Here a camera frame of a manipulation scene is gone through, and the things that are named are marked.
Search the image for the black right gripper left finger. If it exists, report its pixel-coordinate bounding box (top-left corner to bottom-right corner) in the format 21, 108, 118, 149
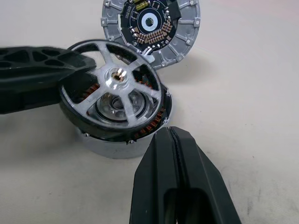
129, 127, 195, 224

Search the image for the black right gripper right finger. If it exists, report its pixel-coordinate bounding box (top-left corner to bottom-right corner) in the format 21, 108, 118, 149
171, 126, 242, 224

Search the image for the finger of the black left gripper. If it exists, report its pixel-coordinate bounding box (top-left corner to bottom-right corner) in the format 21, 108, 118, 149
0, 79, 64, 115
0, 45, 97, 90

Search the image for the silver spoked rotor black rim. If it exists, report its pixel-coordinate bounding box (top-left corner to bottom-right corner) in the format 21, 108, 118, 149
57, 38, 163, 139

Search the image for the round silver metal motor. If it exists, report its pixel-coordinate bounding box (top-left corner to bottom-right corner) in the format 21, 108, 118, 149
100, 0, 201, 70

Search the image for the silver cylindrical motor housing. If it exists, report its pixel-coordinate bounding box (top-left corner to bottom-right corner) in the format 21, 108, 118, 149
74, 67, 173, 160

